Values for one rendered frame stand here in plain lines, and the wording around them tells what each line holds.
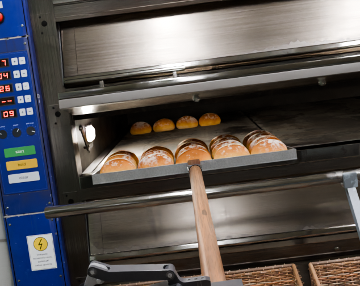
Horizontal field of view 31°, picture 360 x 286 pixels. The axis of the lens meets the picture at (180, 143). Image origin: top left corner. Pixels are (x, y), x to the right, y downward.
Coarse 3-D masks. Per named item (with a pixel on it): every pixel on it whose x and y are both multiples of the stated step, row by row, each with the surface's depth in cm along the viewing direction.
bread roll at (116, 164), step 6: (108, 162) 176; (114, 162) 176; (120, 162) 176; (126, 162) 176; (102, 168) 176; (108, 168) 175; (114, 168) 175; (120, 168) 175; (126, 168) 175; (132, 168) 176
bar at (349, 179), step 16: (304, 176) 152; (320, 176) 152; (336, 176) 151; (352, 176) 150; (160, 192) 154; (176, 192) 153; (208, 192) 152; (224, 192) 152; (240, 192) 152; (256, 192) 152; (352, 192) 150; (48, 208) 154; (64, 208) 153; (80, 208) 153; (96, 208) 153; (112, 208) 153; (128, 208) 153; (352, 208) 148
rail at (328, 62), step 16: (288, 64) 171; (304, 64) 171; (320, 64) 171; (336, 64) 171; (160, 80) 172; (176, 80) 172; (192, 80) 172; (208, 80) 172; (64, 96) 173; (80, 96) 173
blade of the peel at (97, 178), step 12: (240, 156) 173; (252, 156) 173; (264, 156) 173; (276, 156) 173; (288, 156) 173; (144, 168) 174; (156, 168) 174; (168, 168) 174; (180, 168) 174; (204, 168) 174; (216, 168) 174; (96, 180) 174; (108, 180) 174; (120, 180) 174
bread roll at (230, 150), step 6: (228, 144) 178; (234, 144) 176; (222, 150) 176; (228, 150) 175; (234, 150) 175; (240, 150) 175; (246, 150) 176; (216, 156) 176; (222, 156) 175; (228, 156) 175; (234, 156) 174
